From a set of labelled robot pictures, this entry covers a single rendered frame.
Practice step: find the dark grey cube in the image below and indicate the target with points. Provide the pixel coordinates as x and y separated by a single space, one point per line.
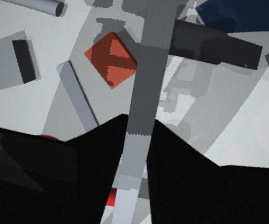
15 64

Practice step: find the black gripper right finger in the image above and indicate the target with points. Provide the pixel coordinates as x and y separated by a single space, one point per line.
187 188

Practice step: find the small red cube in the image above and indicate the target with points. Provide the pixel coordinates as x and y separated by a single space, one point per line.
112 59

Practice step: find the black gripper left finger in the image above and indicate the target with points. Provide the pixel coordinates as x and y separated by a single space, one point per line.
77 173

